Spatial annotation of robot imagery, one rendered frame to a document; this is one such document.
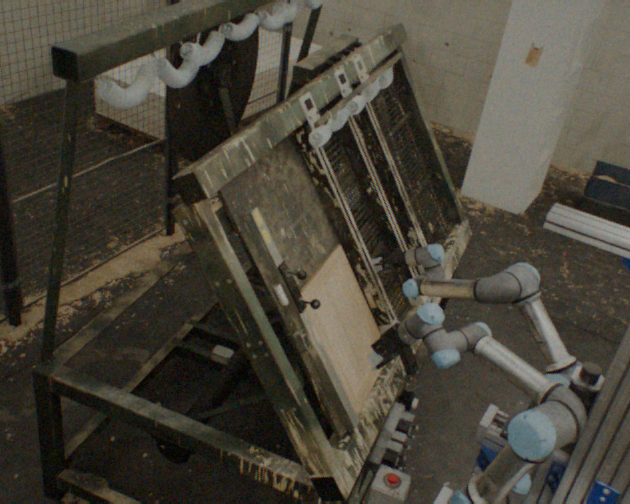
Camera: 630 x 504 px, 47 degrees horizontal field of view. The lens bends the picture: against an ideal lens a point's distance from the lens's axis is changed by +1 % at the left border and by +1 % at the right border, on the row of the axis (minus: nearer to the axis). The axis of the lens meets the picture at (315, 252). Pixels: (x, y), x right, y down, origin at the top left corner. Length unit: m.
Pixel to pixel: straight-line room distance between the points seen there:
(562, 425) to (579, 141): 5.99
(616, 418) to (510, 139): 4.39
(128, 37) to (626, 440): 1.98
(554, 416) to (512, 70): 4.60
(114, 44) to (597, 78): 5.81
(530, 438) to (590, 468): 0.51
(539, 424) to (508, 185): 4.77
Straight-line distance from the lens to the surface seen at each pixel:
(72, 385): 3.17
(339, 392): 2.80
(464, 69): 7.98
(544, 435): 1.98
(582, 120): 7.77
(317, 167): 2.97
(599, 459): 2.44
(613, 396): 2.31
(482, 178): 6.67
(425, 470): 4.05
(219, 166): 2.34
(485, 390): 4.63
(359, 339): 3.04
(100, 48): 2.43
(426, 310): 2.20
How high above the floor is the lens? 2.95
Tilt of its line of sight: 32 degrees down
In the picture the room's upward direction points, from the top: 9 degrees clockwise
